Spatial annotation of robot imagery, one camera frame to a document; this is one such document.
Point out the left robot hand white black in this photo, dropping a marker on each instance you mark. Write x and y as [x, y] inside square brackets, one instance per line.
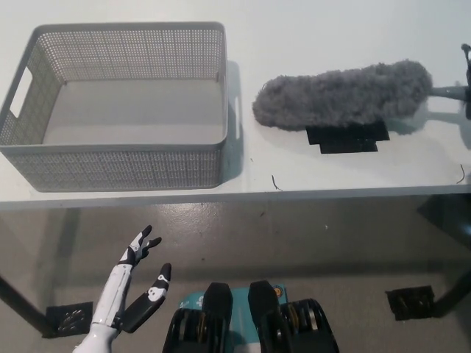
[114, 294]

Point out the right robot hand black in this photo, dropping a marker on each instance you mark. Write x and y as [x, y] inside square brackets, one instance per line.
[468, 92]

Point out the grey fluffy duster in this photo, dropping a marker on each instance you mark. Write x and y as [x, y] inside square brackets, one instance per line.
[342, 95]

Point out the black tape patch on desk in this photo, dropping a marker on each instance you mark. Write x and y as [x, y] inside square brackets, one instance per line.
[349, 141]

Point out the black metal table leg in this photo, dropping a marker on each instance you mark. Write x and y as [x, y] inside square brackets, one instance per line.
[24, 307]
[454, 296]

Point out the grey perforated plastic basket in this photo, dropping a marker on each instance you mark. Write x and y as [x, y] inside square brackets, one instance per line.
[110, 162]

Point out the dark underdesk frame part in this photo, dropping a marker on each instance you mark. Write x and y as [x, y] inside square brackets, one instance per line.
[447, 213]

